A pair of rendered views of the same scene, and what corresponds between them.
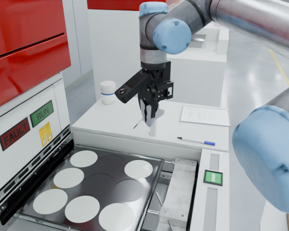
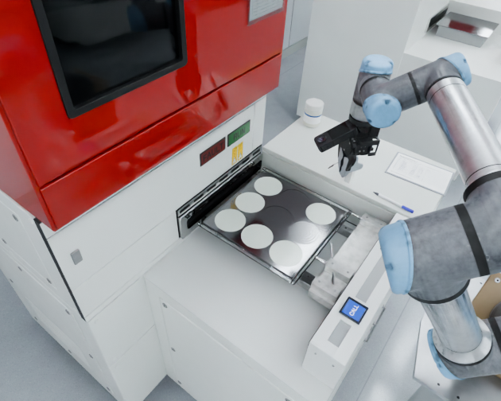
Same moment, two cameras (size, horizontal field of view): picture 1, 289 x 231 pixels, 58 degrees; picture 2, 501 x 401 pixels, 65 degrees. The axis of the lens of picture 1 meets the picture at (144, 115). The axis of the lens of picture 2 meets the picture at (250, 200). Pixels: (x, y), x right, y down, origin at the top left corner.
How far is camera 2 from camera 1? 0.40 m
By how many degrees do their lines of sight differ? 21
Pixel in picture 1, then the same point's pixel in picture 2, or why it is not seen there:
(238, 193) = not seen: hidden behind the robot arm
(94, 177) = (273, 208)
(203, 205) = (369, 270)
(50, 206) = (229, 224)
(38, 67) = (246, 93)
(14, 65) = (227, 95)
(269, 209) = not seen: hidden behind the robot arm
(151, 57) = (360, 114)
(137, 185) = (313, 230)
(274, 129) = (396, 240)
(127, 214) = (296, 254)
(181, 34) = (390, 112)
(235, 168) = not seen: hidden behind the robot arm
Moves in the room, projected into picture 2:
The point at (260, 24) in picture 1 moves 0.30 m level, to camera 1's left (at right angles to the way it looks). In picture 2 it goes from (452, 140) to (292, 103)
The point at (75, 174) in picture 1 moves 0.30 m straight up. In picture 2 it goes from (256, 200) to (262, 126)
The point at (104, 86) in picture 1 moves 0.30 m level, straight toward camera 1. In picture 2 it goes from (310, 106) to (302, 152)
